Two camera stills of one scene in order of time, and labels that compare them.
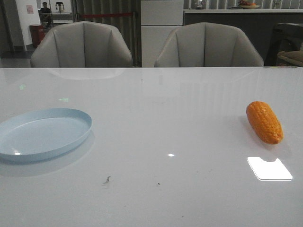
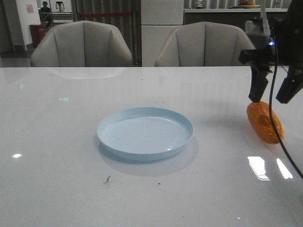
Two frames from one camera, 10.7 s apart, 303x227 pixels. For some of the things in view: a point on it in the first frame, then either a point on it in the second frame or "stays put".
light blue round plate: x=37 y=134 to x=144 y=133
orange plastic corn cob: x=264 y=122 stays put
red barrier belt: x=101 y=15 stays put
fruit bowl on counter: x=246 y=4 stays put
